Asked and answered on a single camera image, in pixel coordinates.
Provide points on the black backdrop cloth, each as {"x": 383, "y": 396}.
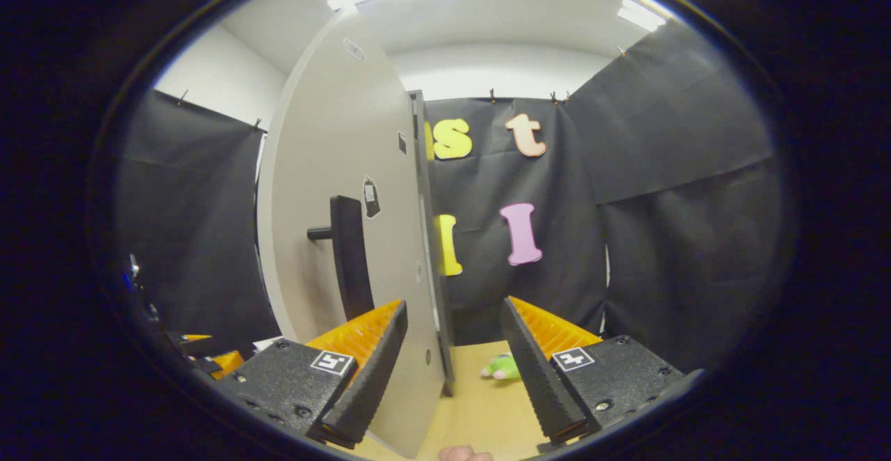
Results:
{"x": 696, "y": 252}

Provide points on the beige cabinet door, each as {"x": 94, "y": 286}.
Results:
{"x": 327, "y": 134}

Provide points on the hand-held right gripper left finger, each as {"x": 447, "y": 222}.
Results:
{"x": 369, "y": 384}

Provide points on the small ceiling light panel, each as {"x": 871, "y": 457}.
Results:
{"x": 640, "y": 14}

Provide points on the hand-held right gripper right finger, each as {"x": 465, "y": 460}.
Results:
{"x": 543, "y": 377}

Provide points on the dark grey cabinet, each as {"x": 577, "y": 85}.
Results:
{"x": 435, "y": 294}

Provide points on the green plush toy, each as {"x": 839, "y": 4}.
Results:
{"x": 505, "y": 367}

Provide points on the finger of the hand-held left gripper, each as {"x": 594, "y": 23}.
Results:
{"x": 202, "y": 346}
{"x": 228, "y": 363}

